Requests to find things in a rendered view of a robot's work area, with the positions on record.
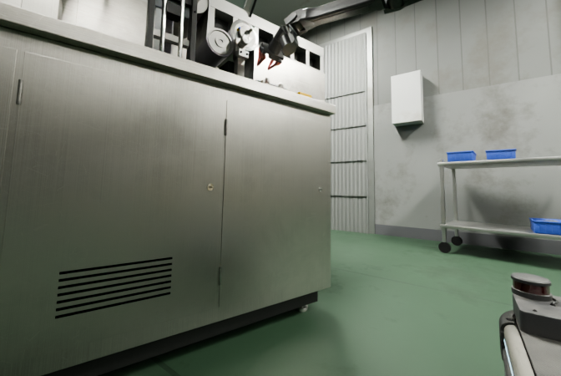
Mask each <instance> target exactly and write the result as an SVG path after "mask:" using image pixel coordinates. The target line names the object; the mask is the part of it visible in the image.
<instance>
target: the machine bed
mask: <svg viewBox="0 0 561 376"><path fill-rule="evenodd" d="M0 26H2V27H5V28H11V29H13V30H17V31H20V32H23V33H29V34H32V35H35V36H39V37H42V38H47V39H51V40H53V41H57V42H60V43H66V44H69V45H73V46H75V47H79V48H84V49H87V50H91V51H94V52H97V53H103V54H106V55H109V56H113V57H115V58H121V59H124V60H128V61H131V62H134V63H137V64H143V65H146V66H150V67H153V68H156V69H162V70H164V71H168V72H171V73H174V74H180V75H184V76H186V77H190V78H193V79H198V80H202V81H205V82H208V83H212V84H217V85H220V86H224V87H226V88H230V89H235V90H239V91H242V92H245V93H248V94H254V95H257V96H260V97H264V98H267V99H273V100H275V101H279V102H282V103H285V104H291V105H294V106H297V107H301V108H304V109H309V110H313V111H316V112H319V113H323V114H328V115H332V114H335V113H336V106H335V105H334V104H328V103H326V102H323V101H320V100H317V99H313V98H310V97H307V96H304V95H301V94H297V93H293V92H291V91H288V90H285V89H280V88H277V87H275V86H272V85H268V84H264V83H261V82H259V81H255V80H253V79H248V78H245V77H242V76H239V75H237V74H232V73H229V72H226V71H224V70H220V69H216V68H213V67H210V66H207V65H204V64H200V63H196V62H194V61H191V60H188V59H185V58H181V57H178V56H174V55H172V54H169V53H165V52H161V51H159V50H156V49H153V48H148V47H145V46H143V45H140V44H137V43H132V42H130V41H126V40H123V39H121V38H116V37H113V36H110V35H108V34H105V33H100V32H97V31H94V30H91V29H88V28H84V27H81V26H78V25H75V24H72V23H67V22H64V21H62V20H59V19H56V18H51V17H49V16H46V15H42V14H40V13H36V12H32V11H29V10H27V9H24V8H19V7H16V6H13V5H11V4H7V3H3V2H0Z"/></svg>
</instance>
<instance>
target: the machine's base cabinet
mask: <svg viewBox="0 0 561 376"><path fill-rule="evenodd" d="M328 287H331V116H330V115H328V114H323V113H319V112H316V111H313V110H309V109H304V108H301V107H297V106H294V105H291V104H285V103H282V102H279V101H275V100H273V99H267V98H264V97H260V96H257V95H254V94H248V93H245V92H242V91H239V90H235V89H230V88H226V87H224V86H220V85H217V84H212V83H208V82H205V81H202V80H198V79H193V78H190V77H186V76H184V75H180V74H174V73H171V72H168V71H164V70H162V69H156V68H153V67H150V66H146V65H143V64H137V63H134V62H131V61H128V60H124V59H121V58H115V57H113V56H109V55H106V54H103V53H97V52H94V51H91V50H87V49H84V48H79V47H75V46H73V45H69V44H66V43H60V42H57V41H53V40H51V39H47V38H42V37H39V36H35V35H32V34H29V33H23V32H20V31H17V30H13V29H11V28H5V27H2V26H0V376H100V375H101V374H104V373H108V372H111V371H114V370H115V369H118V368H122V367H125V366H128V365H130V364H133V363H137V362H140V361H143V360H145V359H148V358H152V357H155V356H158V355H160V354H163V353H167V352H169V351H172V350H175V349H177V348H182V347H184V346H187V345H190V344H192V343H197V342H199V341H202V340H205V339H207V338H212V337H214V336H216V335H219V334H222V333H226V332H229V331H231V330H234V329H237V328H241V327H244V326H246V325H249V324H252V323H256V322H259V321H261V320H263V319H266V318H270V317H273V316H275V315H278V314H281V313H284V312H288V311H290V310H293V309H295V310H296V311H297V312H306V311H307V310H308V304H311V303H313V302H317V298H318V291H320V290H322V289H326V288H328Z"/></svg>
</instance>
